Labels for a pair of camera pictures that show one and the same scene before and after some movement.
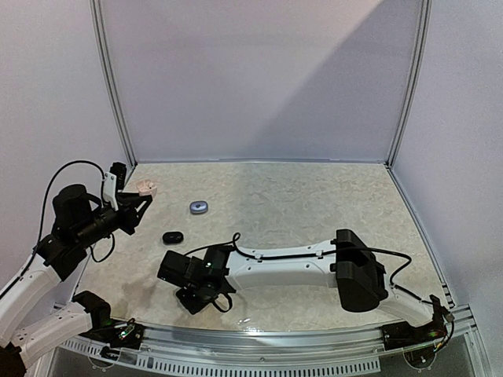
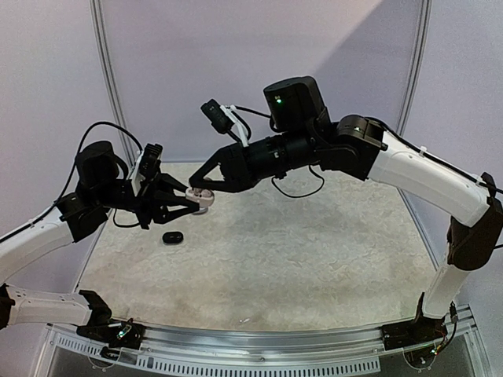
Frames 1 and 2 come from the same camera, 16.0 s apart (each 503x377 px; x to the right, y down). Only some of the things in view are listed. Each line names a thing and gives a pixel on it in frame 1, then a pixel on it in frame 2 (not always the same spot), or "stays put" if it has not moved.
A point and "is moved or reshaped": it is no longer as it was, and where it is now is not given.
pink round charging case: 146,188 is moved or reshaped
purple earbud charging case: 198,207 stays put
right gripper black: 170,273 → 239,166
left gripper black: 126,202 → 150,202
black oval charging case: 173,237 stays put
